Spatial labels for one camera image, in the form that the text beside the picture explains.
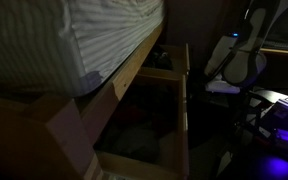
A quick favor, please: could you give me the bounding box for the small wooden drawer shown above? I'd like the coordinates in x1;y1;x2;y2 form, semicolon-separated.
139;42;191;82

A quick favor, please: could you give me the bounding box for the large wooden drawer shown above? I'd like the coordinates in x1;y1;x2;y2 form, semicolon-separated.
93;67;191;180

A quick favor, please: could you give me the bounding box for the red cloth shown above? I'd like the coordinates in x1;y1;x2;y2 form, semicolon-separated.
115;102;147;126

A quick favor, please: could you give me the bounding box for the black clothes pile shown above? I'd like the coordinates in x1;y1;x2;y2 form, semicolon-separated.
142;45;175;71

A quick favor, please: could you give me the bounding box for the grey cloth bundle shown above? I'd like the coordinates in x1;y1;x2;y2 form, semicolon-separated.
111;127;162;165

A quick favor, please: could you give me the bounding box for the white striped mattress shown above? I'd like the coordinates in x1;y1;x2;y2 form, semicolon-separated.
0;0;167;98

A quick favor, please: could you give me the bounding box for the wooden ledge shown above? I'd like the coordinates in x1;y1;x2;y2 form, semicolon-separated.
259;47;288;57

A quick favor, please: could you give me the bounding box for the wooden bed frame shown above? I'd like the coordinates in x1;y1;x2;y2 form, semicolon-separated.
0;20;169;180

